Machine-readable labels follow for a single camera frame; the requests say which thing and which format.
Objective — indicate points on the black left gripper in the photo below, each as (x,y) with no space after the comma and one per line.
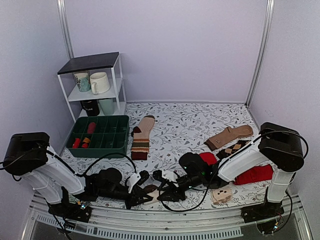
(137,194)

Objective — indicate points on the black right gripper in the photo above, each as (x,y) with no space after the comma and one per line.
(175,196)

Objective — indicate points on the cream brown block sock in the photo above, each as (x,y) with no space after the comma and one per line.
(152,191)

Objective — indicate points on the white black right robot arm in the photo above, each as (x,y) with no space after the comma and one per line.
(277,144)

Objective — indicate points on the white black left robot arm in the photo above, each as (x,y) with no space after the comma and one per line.
(31,157)

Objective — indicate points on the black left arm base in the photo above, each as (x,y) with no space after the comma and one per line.
(70,211)

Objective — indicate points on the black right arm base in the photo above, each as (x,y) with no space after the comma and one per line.
(261,211)

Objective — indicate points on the floral patterned table mat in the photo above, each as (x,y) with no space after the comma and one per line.
(180,128)

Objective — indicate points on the red beige face sock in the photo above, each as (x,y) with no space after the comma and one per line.
(223,194)

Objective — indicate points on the striped beige brown sock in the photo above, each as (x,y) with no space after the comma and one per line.
(141,138)

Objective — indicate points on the green divided organizer tray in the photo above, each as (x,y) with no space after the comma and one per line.
(110,136)

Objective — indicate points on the red rolled sock front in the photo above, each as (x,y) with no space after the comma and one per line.
(76,143)

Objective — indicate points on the red rolled sock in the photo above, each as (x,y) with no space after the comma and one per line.
(76,143)
(91,127)

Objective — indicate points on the brown argyle sock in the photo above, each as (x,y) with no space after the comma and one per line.
(226,152)

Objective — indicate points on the tan brown cuff sock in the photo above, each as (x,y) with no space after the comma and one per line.
(227,135)

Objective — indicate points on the red folded sock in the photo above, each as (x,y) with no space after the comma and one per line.
(254,175)

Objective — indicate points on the pale green mug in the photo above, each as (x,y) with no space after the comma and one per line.
(107,106)

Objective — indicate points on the black mug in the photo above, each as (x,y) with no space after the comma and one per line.
(91,107)

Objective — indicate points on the cream white mug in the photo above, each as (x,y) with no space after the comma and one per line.
(99,83)

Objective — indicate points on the white shelf black top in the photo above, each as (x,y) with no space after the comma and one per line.
(104,62)

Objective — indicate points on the teal patterned mug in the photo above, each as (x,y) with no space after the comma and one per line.
(82,80)

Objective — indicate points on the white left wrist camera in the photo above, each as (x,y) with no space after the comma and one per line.
(136,179)

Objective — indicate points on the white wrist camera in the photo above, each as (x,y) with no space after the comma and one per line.
(136,179)
(165,175)

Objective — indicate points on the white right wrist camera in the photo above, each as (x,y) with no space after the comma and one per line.
(165,175)

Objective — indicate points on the aluminium front rail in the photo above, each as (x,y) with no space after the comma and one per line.
(205,224)

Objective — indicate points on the left aluminium corner post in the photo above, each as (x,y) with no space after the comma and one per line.
(61,7)

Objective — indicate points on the aluminium corner post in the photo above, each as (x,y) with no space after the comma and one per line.
(262,49)
(61,7)

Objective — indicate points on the right aluminium corner post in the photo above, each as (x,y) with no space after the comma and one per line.
(262,49)

